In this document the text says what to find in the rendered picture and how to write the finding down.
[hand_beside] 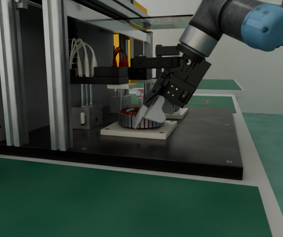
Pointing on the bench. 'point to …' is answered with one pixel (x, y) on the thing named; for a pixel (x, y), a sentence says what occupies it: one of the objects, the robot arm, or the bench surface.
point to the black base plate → (150, 146)
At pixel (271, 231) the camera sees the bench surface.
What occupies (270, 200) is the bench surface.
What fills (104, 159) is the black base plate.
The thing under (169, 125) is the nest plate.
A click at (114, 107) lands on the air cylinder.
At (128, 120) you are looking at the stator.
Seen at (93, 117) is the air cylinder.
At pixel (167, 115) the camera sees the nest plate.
